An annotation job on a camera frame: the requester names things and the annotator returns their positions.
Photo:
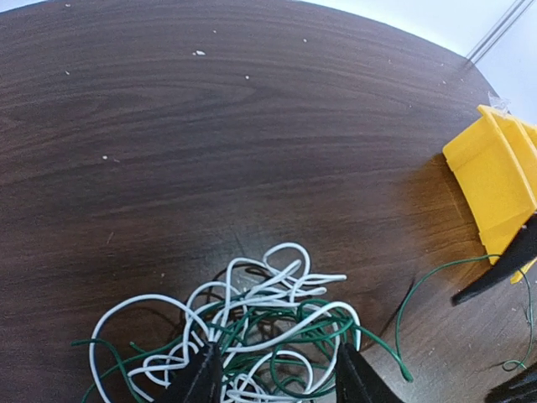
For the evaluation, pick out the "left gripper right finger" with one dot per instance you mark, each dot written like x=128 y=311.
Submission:
x=357 y=381

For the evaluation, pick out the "clear plastic scrap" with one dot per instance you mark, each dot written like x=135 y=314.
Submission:
x=498 y=103

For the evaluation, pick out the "left yellow plastic bin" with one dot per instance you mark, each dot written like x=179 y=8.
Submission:
x=494 y=162

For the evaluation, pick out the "right aluminium frame post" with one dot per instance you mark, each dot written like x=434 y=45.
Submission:
x=513 y=14

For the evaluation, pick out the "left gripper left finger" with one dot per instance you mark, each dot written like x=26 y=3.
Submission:
x=200 y=381

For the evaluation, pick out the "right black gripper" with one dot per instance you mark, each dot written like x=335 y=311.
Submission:
x=520 y=251

